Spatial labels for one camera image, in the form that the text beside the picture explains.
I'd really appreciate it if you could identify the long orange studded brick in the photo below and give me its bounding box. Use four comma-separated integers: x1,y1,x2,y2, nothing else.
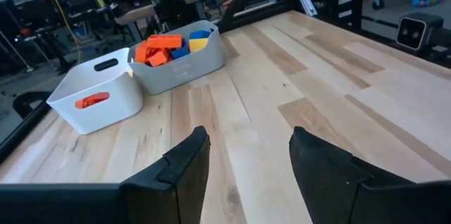
147,34,183,49

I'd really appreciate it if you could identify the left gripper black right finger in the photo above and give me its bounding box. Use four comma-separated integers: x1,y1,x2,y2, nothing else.
288,125,451,224

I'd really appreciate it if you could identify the orange square studded brick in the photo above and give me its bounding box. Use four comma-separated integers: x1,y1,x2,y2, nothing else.
74,92,111,110

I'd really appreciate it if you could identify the white plastic bin with handles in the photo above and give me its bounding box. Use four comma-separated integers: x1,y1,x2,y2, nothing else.
46,46,144,135

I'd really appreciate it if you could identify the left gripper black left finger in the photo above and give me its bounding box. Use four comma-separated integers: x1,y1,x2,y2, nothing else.
0,125,211,224

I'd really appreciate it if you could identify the yellow studded brick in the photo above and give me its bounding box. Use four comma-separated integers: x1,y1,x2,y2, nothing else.
188,37,210,54

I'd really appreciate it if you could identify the orange block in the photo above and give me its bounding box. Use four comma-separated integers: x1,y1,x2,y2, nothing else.
134,39,151,64
147,49,172,68

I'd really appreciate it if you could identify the black grey camera box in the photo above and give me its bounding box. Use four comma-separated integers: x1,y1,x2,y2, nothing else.
395,12,445,51

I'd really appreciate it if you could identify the yellow cable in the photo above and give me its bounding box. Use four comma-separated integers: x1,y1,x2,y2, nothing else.
33,0,82,63

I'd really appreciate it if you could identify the blue studded brick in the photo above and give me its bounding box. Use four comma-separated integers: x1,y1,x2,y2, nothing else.
171,39,191,61
189,29,212,40

